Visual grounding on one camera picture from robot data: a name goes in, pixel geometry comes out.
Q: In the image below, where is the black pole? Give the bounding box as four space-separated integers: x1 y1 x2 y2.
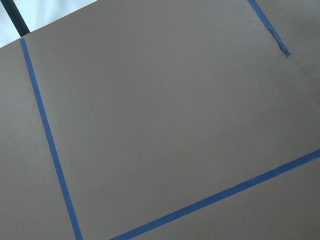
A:
1 0 30 37

